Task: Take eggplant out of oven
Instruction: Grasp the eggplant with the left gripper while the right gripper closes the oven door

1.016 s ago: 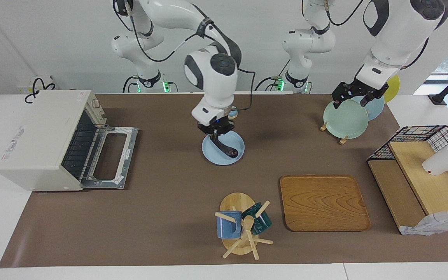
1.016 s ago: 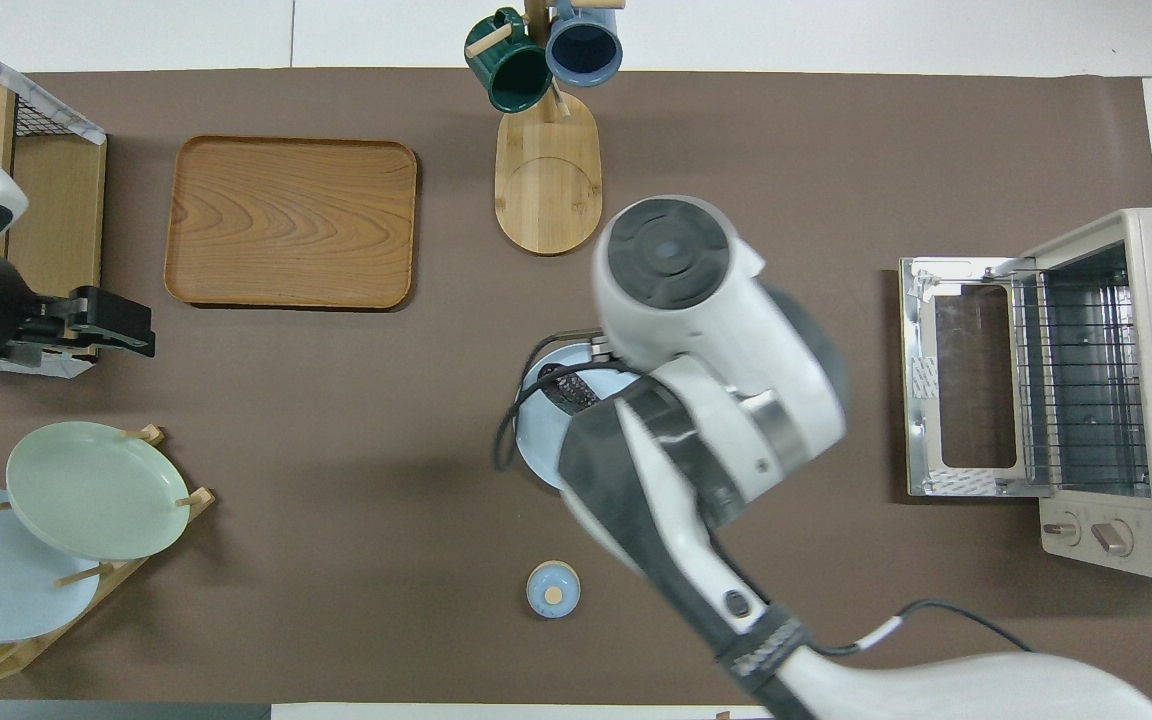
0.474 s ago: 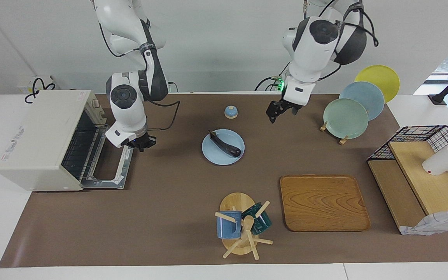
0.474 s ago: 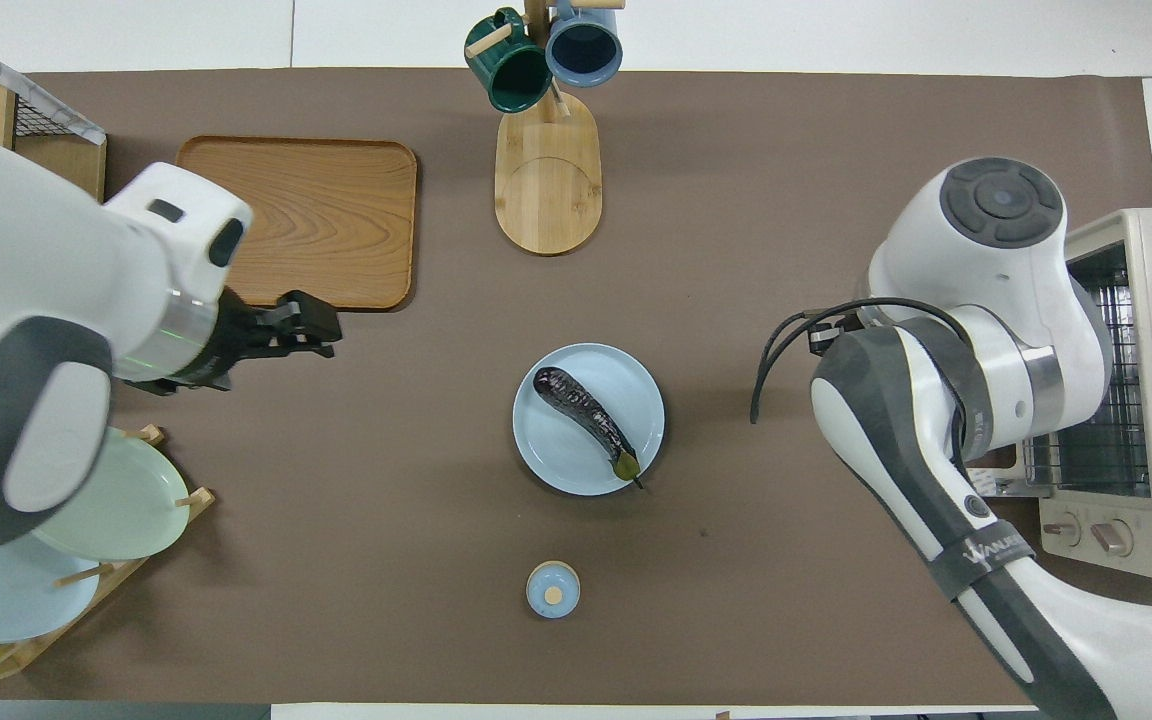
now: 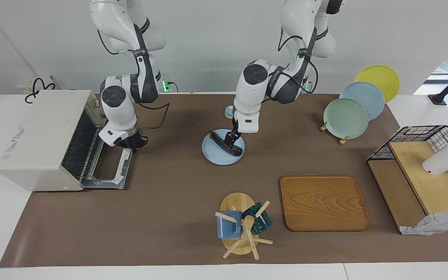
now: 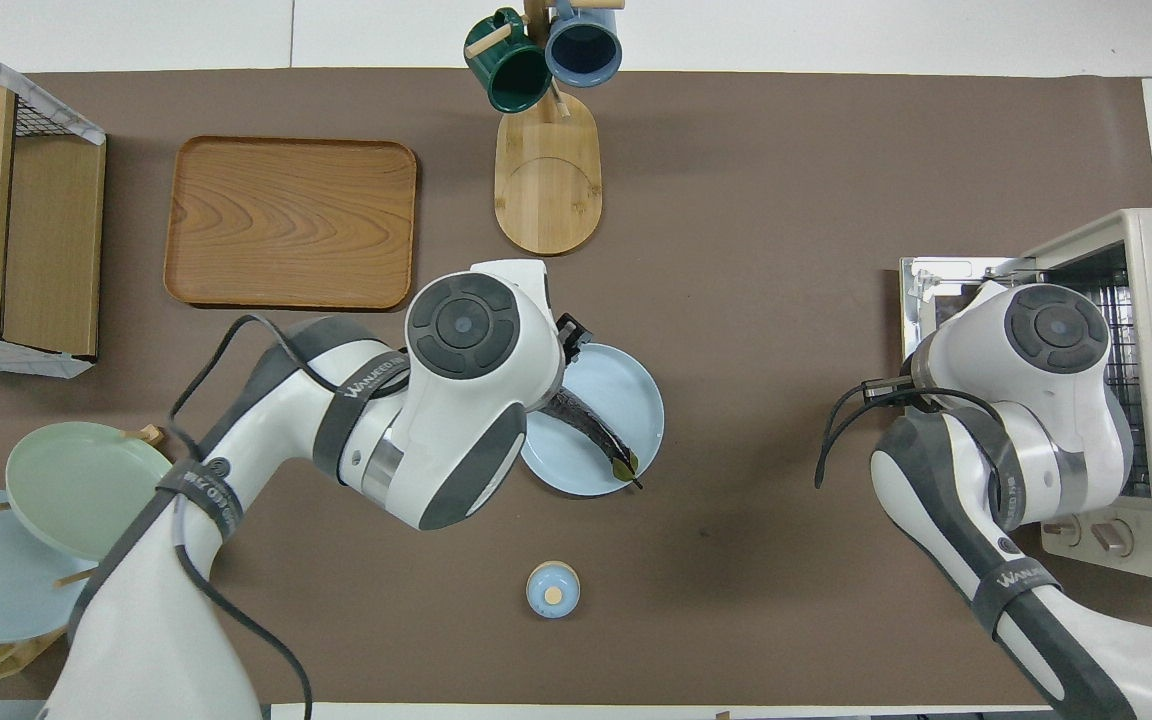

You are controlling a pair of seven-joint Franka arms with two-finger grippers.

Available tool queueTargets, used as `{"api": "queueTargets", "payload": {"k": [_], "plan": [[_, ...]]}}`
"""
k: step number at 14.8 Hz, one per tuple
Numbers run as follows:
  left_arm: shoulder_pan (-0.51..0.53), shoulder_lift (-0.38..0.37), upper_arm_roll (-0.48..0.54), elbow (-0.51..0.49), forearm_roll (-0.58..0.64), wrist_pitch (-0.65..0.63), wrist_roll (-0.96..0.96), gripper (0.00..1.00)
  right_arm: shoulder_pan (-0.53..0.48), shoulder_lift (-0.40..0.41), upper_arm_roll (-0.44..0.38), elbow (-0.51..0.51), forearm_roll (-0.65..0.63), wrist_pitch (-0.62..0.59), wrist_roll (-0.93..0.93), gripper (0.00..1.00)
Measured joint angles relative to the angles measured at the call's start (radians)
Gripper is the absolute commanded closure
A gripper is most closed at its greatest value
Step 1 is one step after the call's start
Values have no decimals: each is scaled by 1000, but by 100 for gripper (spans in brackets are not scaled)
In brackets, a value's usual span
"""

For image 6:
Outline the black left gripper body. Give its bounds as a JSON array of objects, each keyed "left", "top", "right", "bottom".
[{"left": 554, "top": 312, "right": 598, "bottom": 354}]

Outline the light blue serving plate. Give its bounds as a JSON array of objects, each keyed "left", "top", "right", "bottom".
[{"left": 519, "top": 342, "right": 666, "bottom": 499}]

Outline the dark purple eggplant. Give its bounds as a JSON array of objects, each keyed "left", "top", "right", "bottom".
[{"left": 540, "top": 387, "right": 646, "bottom": 492}]

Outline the glass oven door with handle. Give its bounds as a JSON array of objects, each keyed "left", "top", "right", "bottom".
[{"left": 899, "top": 255, "right": 1039, "bottom": 363}]

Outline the metal oven grill rack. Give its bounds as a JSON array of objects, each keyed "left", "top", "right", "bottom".
[{"left": 1084, "top": 245, "right": 1152, "bottom": 499}]

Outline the wooden mug tree stand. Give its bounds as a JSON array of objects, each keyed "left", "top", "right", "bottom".
[{"left": 464, "top": 0, "right": 627, "bottom": 257}]

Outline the brown table mat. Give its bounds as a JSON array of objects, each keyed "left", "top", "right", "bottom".
[{"left": 0, "top": 67, "right": 1152, "bottom": 707}]

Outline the small blue knob lid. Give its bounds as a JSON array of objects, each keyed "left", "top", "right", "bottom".
[{"left": 525, "top": 560, "right": 582, "bottom": 620}]

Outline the dark green mug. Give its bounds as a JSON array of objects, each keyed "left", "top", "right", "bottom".
[{"left": 464, "top": 8, "right": 554, "bottom": 114}]

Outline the blue mug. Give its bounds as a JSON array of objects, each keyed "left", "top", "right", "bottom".
[{"left": 544, "top": 0, "right": 625, "bottom": 88}]

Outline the rectangular wooden tray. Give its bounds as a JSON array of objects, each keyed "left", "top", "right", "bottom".
[{"left": 164, "top": 136, "right": 418, "bottom": 311}]

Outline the pale green plate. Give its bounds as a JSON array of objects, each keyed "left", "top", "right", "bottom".
[{"left": 5, "top": 421, "right": 179, "bottom": 562}]

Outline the wooden plate rack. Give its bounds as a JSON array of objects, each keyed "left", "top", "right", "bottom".
[{"left": 0, "top": 424, "right": 167, "bottom": 687}]

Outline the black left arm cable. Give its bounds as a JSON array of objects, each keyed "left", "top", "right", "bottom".
[{"left": 170, "top": 314, "right": 413, "bottom": 720}]

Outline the wire shelf with wooden boards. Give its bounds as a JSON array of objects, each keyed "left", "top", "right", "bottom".
[{"left": 0, "top": 22, "right": 108, "bottom": 380}]

